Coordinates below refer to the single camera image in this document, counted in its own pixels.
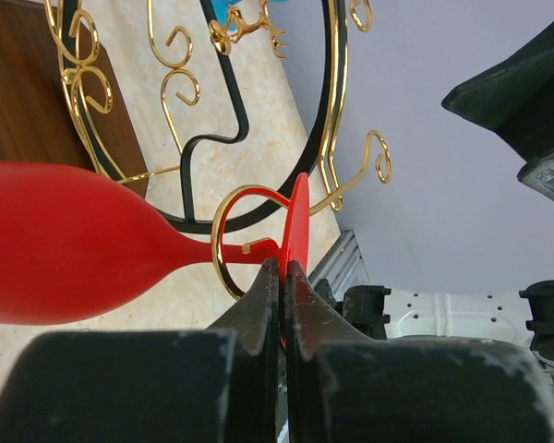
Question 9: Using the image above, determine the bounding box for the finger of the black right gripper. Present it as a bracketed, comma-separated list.
[441, 21, 554, 160]

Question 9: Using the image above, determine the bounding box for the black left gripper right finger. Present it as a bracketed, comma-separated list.
[283, 262, 554, 442]

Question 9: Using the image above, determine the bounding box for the cyan plastic wine glass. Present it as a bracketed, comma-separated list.
[210, 0, 287, 33]

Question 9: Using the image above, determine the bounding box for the red plastic wine glass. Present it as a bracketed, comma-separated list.
[0, 161, 309, 325]

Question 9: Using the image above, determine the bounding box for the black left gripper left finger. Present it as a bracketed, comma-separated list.
[0, 258, 279, 442]

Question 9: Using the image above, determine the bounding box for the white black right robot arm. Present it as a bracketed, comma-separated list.
[310, 21, 554, 364]

